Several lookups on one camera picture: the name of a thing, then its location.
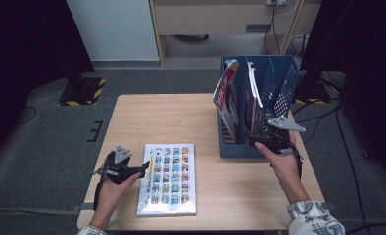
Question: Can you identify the black desk cable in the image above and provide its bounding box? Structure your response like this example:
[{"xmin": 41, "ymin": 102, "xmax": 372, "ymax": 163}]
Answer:
[{"xmin": 263, "ymin": 3, "xmax": 280, "ymax": 55}]

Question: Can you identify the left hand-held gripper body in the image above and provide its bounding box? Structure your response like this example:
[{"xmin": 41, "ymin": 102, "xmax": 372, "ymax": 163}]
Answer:
[{"xmin": 95, "ymin": 145, "xmax": 142, "ymax": 186}]

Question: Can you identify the beige office desk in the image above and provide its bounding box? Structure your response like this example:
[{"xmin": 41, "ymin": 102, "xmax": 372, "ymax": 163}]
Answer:
[{"xmin": 148, "ymin": 0, "xmax": 322, "ymax": 67}]

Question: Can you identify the blue file rack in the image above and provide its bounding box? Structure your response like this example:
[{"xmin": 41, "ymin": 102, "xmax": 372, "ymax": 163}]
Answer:
[{"xmin": 217, "ymin": 54, "xmax": 301, "ymax": 160}]

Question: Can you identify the person's right hand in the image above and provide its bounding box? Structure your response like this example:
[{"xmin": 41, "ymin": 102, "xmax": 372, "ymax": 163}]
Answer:
[{"xmin": 254, "ymin": 130, "xmax": 310, "ymax": 205}]

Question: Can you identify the grey desk handle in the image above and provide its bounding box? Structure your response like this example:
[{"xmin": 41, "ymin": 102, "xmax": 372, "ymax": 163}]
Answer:
[{"xmin": 245, "ymin": 23, "xmax": 272, "ymax": 33}]

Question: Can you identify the person's left hand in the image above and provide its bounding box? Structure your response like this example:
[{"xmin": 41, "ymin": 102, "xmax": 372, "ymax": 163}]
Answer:
[{"xmin": 94, "ymin": 172, "xmax": 143, "ymax": 219}]

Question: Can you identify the right hand-held gripper cable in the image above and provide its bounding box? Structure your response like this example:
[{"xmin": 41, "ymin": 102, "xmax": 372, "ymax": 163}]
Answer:
[{"xmin": 292, "ymin": 146, "xmax": 304, "ymax": 180}]

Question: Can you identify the purple magazine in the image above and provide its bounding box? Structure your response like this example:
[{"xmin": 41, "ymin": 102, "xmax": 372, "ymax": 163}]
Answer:
[
  {"xmin": 244, "ymin": 61, "xmax": 259, "ymax": 145},
  {"xmin": 248, "ymin": 62, "xmax": 265, "ymax": 145}
]

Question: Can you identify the long black floor cable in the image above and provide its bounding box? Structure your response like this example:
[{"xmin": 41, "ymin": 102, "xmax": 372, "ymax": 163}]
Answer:
[{"xmin": 334, "ymin": 104, "xmax": 368, "ymax": 231}]

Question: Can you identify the black curtain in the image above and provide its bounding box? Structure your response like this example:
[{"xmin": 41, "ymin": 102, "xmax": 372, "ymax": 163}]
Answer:
[
  {"xmin": 300, "ymin": 0, "xmax": 386, "ymax": 180},
  {"xmin": 0, "ymin": 0, "xmax": 96, "ymax": 165}
]

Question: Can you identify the looped black floor cable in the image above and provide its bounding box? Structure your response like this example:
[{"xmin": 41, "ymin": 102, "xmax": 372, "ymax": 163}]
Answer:
[{"xmin": 18, "ymin": 107, "xmax": 38, "ymax": 125}]

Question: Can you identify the white cabinet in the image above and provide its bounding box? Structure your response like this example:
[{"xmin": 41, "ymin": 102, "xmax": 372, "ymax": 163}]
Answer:
[{"xmin": 66, "ymin": 0, "xmax": 160, "ymax": 62}]

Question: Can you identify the black and red magazine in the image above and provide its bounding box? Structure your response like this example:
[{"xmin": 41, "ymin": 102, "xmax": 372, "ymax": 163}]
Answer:
[{"xmin": 213, "ymin": 58, "xmax": 243, "ymax": 145}]

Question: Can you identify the white picture grid magazine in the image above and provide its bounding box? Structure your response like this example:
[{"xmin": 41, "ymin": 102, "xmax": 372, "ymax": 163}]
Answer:
[{"xmin": 136, "ymin": 143, "xmax": 198, "ymax": 217}]

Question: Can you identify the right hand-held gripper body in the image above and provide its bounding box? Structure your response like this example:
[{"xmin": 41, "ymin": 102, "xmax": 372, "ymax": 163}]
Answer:
[{"xmin": 265, "ymin": 115, "xmax": 307, "ymax": 155}]

